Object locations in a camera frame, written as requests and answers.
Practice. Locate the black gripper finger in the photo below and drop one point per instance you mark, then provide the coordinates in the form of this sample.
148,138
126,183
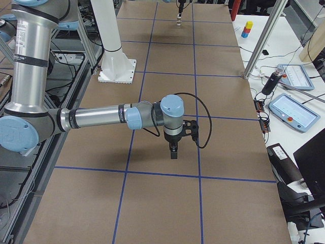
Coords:
180,6
173,146

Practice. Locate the black box with label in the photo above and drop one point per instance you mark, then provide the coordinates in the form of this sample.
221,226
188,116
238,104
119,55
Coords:
283,166

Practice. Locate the orange circuit board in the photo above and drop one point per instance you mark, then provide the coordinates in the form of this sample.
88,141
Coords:
259,105

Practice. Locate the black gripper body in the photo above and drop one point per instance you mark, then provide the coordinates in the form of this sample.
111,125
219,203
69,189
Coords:
171,139

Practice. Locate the black monitor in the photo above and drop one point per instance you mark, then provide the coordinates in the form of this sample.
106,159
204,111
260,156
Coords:
310,161

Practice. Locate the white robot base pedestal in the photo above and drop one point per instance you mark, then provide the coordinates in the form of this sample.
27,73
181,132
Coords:
115,66

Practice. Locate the black water bottle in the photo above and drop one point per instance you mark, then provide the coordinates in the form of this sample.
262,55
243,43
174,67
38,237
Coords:
271,83

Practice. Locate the yellow block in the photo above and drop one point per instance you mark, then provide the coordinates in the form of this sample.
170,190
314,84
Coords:
249,25

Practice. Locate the near teach pendant tablet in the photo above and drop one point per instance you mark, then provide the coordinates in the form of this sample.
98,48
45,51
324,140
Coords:
293,113

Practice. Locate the red block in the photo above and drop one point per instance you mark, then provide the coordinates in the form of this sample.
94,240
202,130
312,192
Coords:
247,30

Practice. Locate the blue block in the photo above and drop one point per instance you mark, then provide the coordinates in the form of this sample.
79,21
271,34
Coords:
244,35

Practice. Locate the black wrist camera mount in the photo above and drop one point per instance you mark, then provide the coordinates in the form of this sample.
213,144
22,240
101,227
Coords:
190,128

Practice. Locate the teach pendant tablet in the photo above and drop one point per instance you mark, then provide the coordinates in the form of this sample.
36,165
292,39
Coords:
296,76
293,113

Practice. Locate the aluminium frame post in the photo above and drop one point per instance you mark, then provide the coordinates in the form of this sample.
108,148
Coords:
269,26

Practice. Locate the red cylinder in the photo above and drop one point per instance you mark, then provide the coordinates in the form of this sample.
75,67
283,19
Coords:
235,9

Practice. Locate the far teach pendant tablet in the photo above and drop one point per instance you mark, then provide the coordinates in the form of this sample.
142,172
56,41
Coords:
296,76

